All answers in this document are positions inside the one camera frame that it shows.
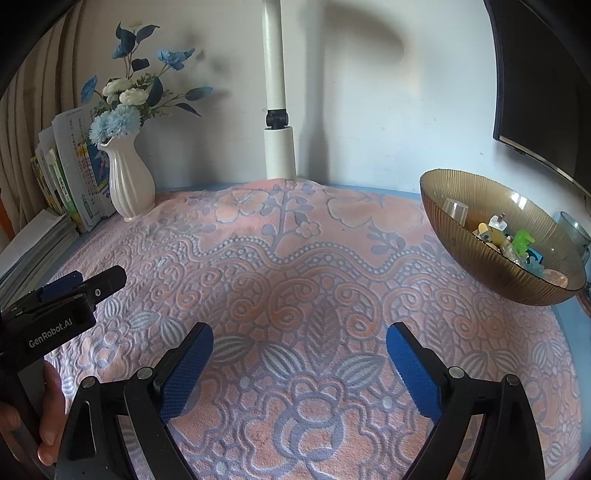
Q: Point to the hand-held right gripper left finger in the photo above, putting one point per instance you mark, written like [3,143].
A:
[184,374]

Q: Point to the green plastic toy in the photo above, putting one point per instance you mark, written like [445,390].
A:
[524,242]

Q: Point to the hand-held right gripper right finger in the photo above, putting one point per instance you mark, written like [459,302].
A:
[415,374]

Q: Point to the light blue toy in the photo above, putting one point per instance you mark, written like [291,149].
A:
[535,267]

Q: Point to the white desk lamp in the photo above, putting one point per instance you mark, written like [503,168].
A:
[277,69]

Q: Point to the black television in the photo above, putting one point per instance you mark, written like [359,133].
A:
[540,69]

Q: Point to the beige curtain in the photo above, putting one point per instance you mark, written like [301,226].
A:
[27,115]

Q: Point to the small white cube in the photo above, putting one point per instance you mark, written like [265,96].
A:
[455,210]

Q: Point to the row of upright books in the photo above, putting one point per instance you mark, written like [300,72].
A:
[78,175]

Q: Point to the pink floral blanket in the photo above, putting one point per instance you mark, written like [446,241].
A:
[300,286]

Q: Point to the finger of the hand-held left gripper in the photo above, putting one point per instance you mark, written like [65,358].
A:
[108,279]
[62,285]

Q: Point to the stack of white booklets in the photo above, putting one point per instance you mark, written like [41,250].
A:
[32,244]

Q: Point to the white ribbed vase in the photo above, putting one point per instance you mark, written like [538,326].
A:
[127,184]

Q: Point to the amber glass bowl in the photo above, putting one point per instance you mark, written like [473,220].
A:
[521,288]

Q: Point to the person's left hand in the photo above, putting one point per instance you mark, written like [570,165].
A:
[51,415]

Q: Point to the grey glass cup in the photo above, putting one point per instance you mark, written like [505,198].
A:
[575,228]

